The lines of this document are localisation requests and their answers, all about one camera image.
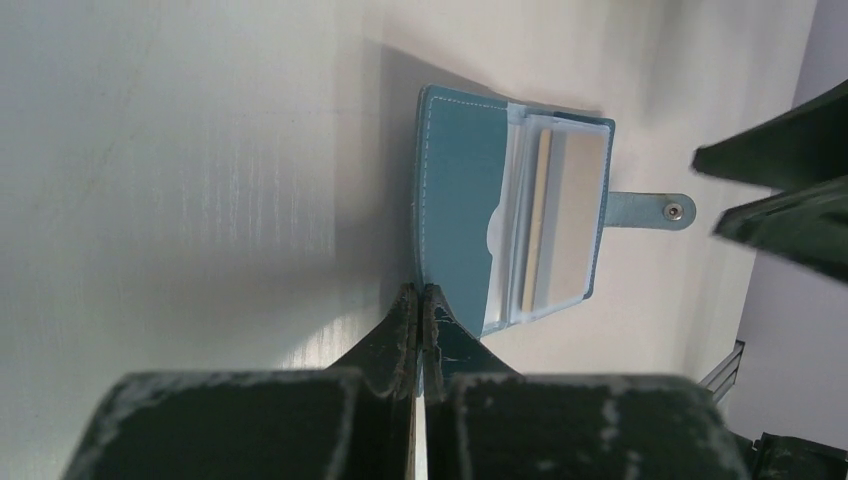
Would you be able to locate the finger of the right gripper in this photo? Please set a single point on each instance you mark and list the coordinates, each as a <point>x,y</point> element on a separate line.
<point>797,149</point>
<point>807,227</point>

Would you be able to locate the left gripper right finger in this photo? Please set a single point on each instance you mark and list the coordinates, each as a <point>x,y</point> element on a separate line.
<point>486,421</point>

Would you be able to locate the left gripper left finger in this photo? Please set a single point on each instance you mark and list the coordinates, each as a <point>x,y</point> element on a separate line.
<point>351,420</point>

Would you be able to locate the gold credit card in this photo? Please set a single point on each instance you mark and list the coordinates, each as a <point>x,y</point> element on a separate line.
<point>564,219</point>

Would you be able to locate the blue leather card holder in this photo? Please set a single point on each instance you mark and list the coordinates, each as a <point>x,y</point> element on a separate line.
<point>476,159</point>

